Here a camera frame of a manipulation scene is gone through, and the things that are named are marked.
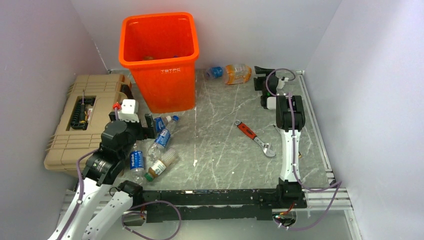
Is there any blue label bottle white cap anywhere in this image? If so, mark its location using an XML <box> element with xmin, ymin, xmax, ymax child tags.
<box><xmin>153</xmin><ymin>115</ymin><xmax>172</xmax><ymax>133</ymax></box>

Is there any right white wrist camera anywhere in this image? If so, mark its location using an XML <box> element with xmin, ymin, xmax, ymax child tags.
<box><xmin>276</xmin><ymin>77</ymin><xmax>291</xmax><ymax>90</ymax></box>

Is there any blue crushed bottle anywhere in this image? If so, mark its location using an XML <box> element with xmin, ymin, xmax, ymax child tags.
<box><xmin>205</xmin><ymin>66</ymin><xmax>224</xmax><ymax>79</ymax></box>

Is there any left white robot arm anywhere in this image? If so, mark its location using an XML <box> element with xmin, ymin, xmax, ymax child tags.
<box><xmin>50</xmin><ymin>112</ymin><xmax>156</xmax><ymax>240</ymax></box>

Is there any large orange juice bottle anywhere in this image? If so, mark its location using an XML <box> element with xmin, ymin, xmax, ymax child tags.
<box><xmin>223</xmin><ymin>64</ymin><xmax>252</xmax><ymax>85</ymax></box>

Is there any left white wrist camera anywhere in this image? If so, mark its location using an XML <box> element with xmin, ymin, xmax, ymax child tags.
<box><xmin>112</xmin><ymin>99</ymin><xmax>140</xmax><ymax>123</ymax></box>

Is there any tan tool case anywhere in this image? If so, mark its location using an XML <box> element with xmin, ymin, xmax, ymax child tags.
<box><xmin>43</xmin><ymin>74</ymin><xmax>133</xmax><ymax>177</ymax></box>

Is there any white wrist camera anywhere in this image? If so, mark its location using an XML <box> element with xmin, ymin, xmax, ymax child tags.
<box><xmin>112</xmin><ymin>99</ymin><xmax>140</xmax><ymax>123</ymax></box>
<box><xmin>276</xmin><ymin>77</ymin><xmax>291</xmax><ymax>90</ymax></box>

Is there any blue label water bottle middle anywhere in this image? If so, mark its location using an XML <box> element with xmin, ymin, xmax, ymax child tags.
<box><xmin>147</xmin><ymin>115</ymin><xmax>179</xmax><ymax>159</ymax></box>

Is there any blue label water bottle left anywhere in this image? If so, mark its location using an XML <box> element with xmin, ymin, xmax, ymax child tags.
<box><xmin>129</xmin><ymin>143</ymin><xmax>146</xmax><ymax>185</ymax></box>

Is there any small orange bottle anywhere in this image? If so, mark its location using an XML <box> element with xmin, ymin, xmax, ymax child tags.
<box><xmin>143</xmin><ymin>56</ymin><xmax>155</xmax><ymax>61</ymax></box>

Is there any orange plastic bin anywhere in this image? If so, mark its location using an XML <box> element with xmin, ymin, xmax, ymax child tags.
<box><xmin>119</xmin><ymin>12</ymin><xmax>200</xmax><ymax>113</ymax></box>

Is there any blue label water bottle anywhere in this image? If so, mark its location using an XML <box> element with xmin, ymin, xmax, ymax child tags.
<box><xmin>147</xmin><ymin>115</ymin><xmax>179</xmax><ymax>159</ymax></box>
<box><xmin>129</xmin><ymin>143</ymin><xmax>146</xmax><ymax>185</ymax></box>

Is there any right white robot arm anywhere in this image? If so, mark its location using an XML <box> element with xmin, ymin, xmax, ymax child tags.
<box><xmin>253</xmin><ymin>66</ymin><xmax>306</xmax><ymax>208</ymax></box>

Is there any adjustable wrench red handle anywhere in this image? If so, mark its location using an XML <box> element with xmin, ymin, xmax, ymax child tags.
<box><xmin>234</xmin><ymin>120</ymin><xmax>276</xmax><ymax>158</ymax></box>

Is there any black base frame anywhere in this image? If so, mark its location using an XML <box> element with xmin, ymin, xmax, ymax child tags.
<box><xmin>130</xmin><ymin>185</ymin><xmax>307</xmax><ymax>223</ymax></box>

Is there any brown tea bottle green cap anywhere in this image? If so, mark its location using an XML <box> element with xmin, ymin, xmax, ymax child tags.
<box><xmin>144</xmin><ymin>147</ymin><xmax>179</xmax><ymax>182</ymax></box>

